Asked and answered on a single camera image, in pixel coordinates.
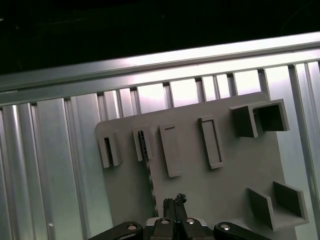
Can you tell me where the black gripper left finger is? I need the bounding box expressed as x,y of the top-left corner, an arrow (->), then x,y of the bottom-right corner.
87,198 -> 177,240

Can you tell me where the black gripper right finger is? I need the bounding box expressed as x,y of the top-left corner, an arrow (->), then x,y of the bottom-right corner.
174,192 -> 272,240

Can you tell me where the green RAM stick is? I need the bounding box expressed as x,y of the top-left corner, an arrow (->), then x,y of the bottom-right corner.
138,129 -> 159,217

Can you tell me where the grey parts rack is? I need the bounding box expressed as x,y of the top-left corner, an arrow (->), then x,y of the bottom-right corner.
96,91 -> 310,240

